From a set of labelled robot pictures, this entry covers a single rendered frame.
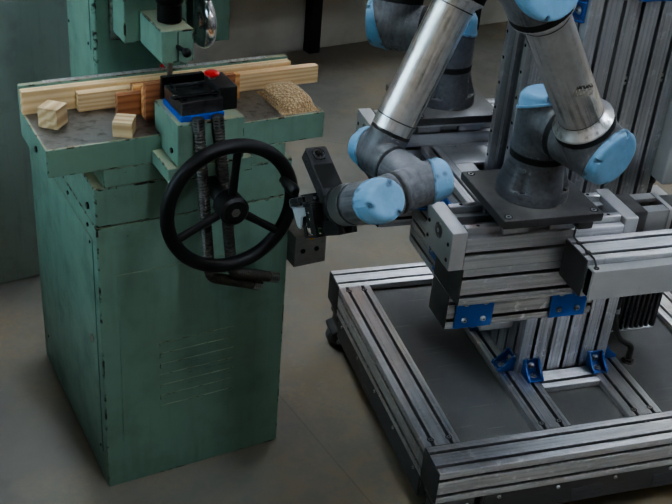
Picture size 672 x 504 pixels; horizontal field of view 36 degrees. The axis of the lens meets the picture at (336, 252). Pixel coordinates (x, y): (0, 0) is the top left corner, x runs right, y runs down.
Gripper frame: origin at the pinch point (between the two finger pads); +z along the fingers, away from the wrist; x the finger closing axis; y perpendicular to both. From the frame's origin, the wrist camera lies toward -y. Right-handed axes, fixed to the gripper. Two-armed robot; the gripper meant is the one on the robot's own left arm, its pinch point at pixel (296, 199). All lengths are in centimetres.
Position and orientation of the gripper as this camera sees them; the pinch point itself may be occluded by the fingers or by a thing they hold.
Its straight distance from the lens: 202.4
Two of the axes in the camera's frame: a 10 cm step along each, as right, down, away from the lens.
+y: 1.7, 9.8, 0.7
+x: 8.8, -1.8, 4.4
